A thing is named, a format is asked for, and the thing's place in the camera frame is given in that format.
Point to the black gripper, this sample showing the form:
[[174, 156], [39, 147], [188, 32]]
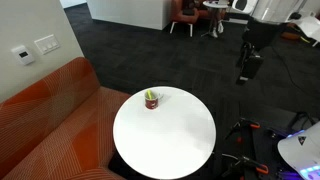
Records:
[[265, 35]]

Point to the yellow-green marker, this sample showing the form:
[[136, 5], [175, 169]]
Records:
[[149, 95]]

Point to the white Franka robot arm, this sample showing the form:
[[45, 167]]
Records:
[[300, 150]]

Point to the small round white table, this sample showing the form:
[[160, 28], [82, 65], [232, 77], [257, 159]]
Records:
[[216, 5]]

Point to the orange chair white legs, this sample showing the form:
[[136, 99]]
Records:
[[186, 18]]

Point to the black bag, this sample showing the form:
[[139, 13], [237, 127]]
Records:
[[189, 9]]

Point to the black robot mounting stand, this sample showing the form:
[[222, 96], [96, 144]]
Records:
[[263, 150]]

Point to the red patterned mug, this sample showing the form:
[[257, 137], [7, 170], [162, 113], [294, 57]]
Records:
[[151, 104]]

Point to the white counter block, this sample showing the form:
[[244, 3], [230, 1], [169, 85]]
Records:
[[130, 11]]

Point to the orange patterned sofa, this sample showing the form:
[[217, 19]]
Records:
[[50, 116]]

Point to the white light switch plate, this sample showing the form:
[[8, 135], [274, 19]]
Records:
[[46, 44]]

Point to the white wall thermostat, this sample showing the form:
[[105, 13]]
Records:
[[23, 55]]

